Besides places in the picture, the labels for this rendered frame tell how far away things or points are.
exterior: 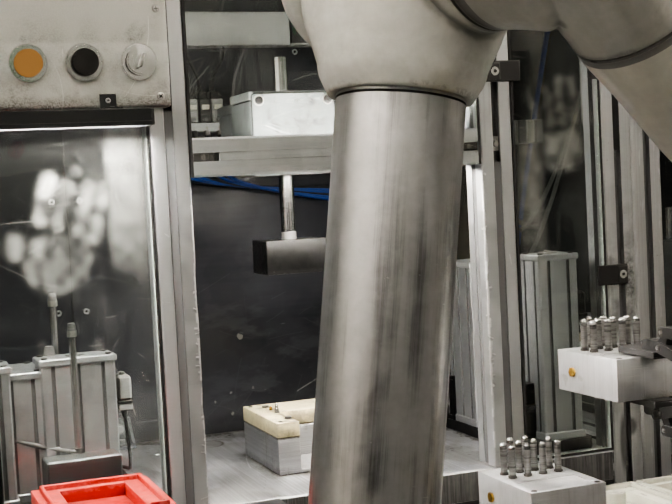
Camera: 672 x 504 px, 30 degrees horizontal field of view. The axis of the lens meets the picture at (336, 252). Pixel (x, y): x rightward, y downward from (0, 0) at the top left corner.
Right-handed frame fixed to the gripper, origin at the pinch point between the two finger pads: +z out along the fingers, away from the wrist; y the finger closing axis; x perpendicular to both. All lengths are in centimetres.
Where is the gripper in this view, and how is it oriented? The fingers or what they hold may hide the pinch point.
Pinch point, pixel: (645, 374)
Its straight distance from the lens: 148.0
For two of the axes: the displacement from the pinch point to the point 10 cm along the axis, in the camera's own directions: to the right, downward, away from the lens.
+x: -9.3, 0.6, -3.6
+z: -3.6, -0.4, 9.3
